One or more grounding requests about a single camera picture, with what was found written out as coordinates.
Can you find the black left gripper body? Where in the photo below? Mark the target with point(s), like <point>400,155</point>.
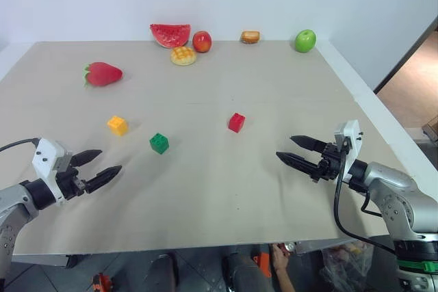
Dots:
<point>68,184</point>

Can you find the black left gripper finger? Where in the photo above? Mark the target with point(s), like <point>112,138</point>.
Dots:
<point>85,157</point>
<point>102,177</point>

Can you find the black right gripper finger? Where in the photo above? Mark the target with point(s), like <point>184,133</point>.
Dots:
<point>309,143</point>
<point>301,163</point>

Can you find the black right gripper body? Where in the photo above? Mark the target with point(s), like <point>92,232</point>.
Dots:
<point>328,165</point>

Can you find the person bare forearm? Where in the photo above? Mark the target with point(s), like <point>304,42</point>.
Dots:
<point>282,271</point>

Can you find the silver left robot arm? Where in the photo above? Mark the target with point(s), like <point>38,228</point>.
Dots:
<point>13,199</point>

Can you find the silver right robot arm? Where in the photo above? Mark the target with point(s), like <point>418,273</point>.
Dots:
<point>393,186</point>

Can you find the yellow toy cube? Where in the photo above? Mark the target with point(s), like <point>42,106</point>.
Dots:
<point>117,126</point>

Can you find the green toy cube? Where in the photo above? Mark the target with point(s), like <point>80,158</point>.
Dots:
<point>159,144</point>

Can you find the red toy cube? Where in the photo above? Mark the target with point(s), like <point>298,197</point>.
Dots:
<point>236,122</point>

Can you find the red toy strawberry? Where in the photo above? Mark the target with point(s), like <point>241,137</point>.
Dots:
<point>102,74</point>

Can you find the beige table cover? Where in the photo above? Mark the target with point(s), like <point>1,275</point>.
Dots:
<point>205,186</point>

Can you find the clear plastic bag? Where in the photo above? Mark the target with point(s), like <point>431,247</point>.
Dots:
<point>345,264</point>

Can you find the green toy apple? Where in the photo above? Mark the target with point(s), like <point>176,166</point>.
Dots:
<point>305,41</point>

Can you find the red orange tool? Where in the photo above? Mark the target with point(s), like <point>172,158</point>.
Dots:
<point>102,283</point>

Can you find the orange tool under table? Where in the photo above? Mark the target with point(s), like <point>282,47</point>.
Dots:
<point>263,264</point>

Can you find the brown cardboard box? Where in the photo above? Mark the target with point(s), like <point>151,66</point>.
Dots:
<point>432,128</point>

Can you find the dark rounded shape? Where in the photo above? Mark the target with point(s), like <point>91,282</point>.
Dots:
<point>239,271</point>
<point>164,273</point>

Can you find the small toy sandwich biscuit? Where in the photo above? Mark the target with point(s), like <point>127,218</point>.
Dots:
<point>250,37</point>

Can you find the yellow toy pineapple bun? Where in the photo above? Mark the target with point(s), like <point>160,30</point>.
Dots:
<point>183,56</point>

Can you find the toy watermelon slice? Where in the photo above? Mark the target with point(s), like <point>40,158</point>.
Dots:
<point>169,35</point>

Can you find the red toy apple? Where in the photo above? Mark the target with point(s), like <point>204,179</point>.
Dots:
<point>202,41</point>

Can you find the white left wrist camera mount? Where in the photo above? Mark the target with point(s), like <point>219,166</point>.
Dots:
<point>46,155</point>

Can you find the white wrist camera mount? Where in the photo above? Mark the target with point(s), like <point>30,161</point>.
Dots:
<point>352,134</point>
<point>46,155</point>

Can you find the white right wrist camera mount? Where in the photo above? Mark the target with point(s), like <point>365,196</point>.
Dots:
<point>352,134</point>

